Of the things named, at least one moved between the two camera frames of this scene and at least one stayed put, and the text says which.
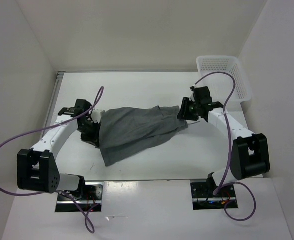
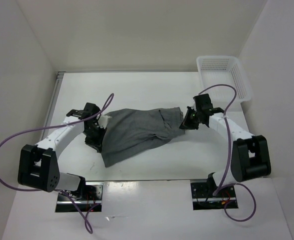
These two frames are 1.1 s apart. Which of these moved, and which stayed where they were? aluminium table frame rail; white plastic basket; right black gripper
Moved: right black gripper
Stayed: aluminium table frame rail; white plastic basket
